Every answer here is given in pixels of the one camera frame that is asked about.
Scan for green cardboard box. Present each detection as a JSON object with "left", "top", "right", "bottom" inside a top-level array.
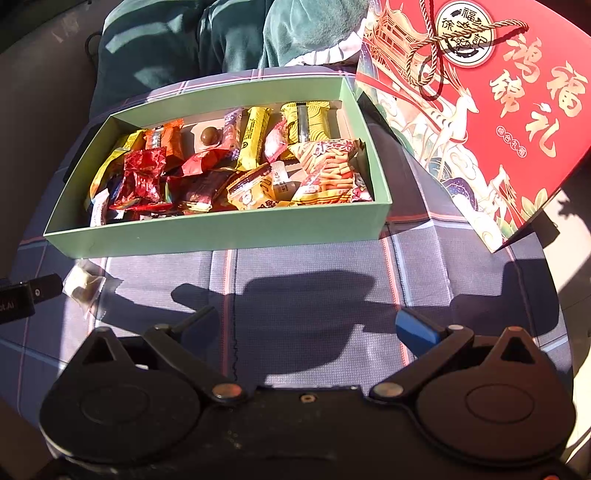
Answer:
[{"left": 44, "top": 76, "right": 393, "bottom": 259}]

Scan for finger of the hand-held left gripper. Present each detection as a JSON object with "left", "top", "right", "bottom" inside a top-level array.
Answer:
[{"left": 28, "top": 274, "right": 64, "bottom": 304}]

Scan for yellow wavy snack packet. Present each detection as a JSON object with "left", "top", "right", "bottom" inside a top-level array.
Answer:
[{"left": 280, "top": 100, "right": 331, "bottom": 145}]

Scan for red white-print snack packet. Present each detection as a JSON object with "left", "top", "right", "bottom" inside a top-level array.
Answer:
[{"left": 181, "top": 148, "right": 227, "bottom": 177}]

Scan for orange stick snack packet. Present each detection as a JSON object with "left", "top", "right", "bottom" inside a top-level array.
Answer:
[{"left": 290, "top": 138, "right": 374, "bottom": 207}]

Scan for yellow bar snack packet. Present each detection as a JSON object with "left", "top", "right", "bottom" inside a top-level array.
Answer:
[{"left": 235, "top": 106, "right": 272, "bottom": 171}]

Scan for clear small candy packet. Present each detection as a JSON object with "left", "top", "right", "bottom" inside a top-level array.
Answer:
[{"left": 62, "top": 260, "right": 106, "bottom": 306}]

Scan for white pink candy packet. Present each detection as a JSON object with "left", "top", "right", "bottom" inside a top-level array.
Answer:
[{"left": 263, "top": 121, "right": 291, "bottom": 163}]

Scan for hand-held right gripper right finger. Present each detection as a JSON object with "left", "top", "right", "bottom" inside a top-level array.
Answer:
[{"left": 369, "top": 308, "right": 542, "bottom": 402}]

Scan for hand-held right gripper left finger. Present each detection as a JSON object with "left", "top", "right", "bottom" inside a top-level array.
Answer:
[{"left": 75, "top": 306, "right": 243, "bottom": 405}]

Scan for orange wavy snack packet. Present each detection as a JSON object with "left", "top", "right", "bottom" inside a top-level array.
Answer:
[{"left": 145, "top": 119, "right": 185, "bottom": 169}]

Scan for red foil candy wrapper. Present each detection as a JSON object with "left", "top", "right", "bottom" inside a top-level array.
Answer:
[{"left": 109, "top": 148, "right": 168, "bottom": 209}]

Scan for pink purple candy packet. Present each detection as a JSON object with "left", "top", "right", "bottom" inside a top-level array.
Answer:
[{"left": 222, "top": 107, "right": 244, "bottom": 155}]

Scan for yellow text-print snack packet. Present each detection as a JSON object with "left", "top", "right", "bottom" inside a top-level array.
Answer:
[{"left": 84, "top": 130, "right": 147, "bottom": 206}]

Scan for yellow cartoon snack packet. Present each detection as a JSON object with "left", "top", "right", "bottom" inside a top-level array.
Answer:
[{"left": 227, "top": 165, "right": 278, "bottom": 212}]

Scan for teal quilt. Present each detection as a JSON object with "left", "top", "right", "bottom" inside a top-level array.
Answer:
[{"left": 90, "top": 0, "right": 278, "bottom": 116}]

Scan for teal white-frilled pillow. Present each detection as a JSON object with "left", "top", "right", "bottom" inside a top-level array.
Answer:
[{"left": 257, "top": 0, "right": 385, "bottom": 71}]

